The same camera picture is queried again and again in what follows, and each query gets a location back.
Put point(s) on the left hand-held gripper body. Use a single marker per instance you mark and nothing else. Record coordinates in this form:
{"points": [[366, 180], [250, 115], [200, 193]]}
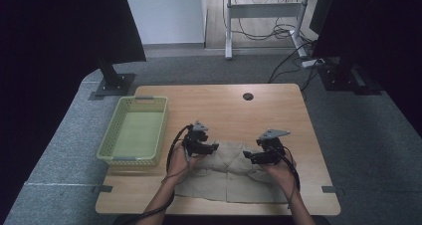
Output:
{"points": [[195, 143]]}

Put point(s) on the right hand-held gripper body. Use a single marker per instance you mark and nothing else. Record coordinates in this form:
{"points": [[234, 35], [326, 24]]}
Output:
{"points": [[272, 150]]}

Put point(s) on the beige shorts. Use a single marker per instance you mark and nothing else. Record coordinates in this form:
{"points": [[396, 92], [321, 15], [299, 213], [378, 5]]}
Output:
{"points": [[232, 185]]}

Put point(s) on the green plastic basket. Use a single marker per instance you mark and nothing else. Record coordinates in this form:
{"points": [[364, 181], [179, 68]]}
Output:
{"points": [[136, 135]]}

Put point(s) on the person's left hand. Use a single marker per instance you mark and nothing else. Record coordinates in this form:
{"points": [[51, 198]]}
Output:
{"points": [[179, 165]]}

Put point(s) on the person's right hand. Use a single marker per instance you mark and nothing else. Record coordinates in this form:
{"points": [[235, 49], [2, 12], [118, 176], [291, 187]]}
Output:
{"points": [[285, 175]]}

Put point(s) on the grey tape piece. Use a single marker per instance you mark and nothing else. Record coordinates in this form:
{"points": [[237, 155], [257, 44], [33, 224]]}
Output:
{"points": [[328, 189]]}

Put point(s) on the white power strip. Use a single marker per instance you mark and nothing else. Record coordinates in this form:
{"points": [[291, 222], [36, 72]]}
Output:
{"points": [[312, 63]]}

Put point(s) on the black metal stand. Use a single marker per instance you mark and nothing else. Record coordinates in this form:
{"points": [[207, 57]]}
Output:
{"points": [[114, 82]]}

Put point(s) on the black monitor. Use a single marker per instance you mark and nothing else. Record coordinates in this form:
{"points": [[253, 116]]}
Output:
{"points": [[320, 9]]}

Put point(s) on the black curtain with stand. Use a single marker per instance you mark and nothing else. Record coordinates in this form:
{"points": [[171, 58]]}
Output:
{"points": [[381, 36]]}

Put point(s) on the large black curtain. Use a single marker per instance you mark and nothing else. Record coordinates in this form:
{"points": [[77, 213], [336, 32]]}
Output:
{"points": [[49, 69]]}

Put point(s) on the black stand base plate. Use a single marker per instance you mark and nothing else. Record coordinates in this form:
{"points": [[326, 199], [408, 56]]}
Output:
{"points": [[345, 80]]}

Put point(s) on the white desk frame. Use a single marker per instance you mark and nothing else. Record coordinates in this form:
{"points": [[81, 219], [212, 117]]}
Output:
{"points": [[262, 11]]}

